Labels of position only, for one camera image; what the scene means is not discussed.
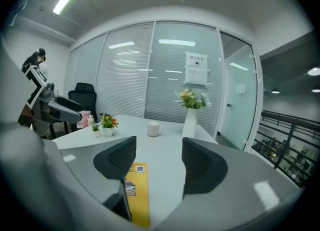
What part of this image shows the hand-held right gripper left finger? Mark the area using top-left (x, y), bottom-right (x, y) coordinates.
top-left (58, 135), bottom-right (138, 223)

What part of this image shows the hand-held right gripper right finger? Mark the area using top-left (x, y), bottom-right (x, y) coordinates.
top-left (159, 136), bottom-right (301, 231)

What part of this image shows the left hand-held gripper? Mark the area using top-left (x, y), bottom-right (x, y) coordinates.
top-left (23, 63), bottom-right (84, 136)

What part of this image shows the yellow printed card mat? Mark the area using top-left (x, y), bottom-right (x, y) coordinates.
top-left (124, 162), bottom-right (151, 229)

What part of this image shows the black mesh office chair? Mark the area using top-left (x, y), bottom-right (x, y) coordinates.
top-left (63, 82), bottom-right (98, 136)

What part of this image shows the small green succulent pot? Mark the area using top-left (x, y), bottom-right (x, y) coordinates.
top-left (90, 122), bottom-right (102, 139)

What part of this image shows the orange flower pot plant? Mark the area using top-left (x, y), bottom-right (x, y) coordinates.
top-left (100, 112), bottom-right (120, 138)

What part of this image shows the frosted glass door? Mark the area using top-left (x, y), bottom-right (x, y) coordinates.
top-left (219, 31), bottom-right (259, 151)

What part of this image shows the black metal railing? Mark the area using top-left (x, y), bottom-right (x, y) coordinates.
top-left (250, 110), bottom-right (320, 189)

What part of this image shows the white vase with flowers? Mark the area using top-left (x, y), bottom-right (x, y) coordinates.
top-left (174, 88), bottom-right (212, 139)

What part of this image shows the white mug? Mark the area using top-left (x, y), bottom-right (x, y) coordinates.
top-left (146, 121), bottom-right (164, 138)

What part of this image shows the paper sheet on door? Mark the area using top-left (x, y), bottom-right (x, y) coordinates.
top-left (234, 83), bottom-right (247, 95)

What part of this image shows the paper notice on glass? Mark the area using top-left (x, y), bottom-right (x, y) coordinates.
top-left (183, 50), bottom-right (210, 89)

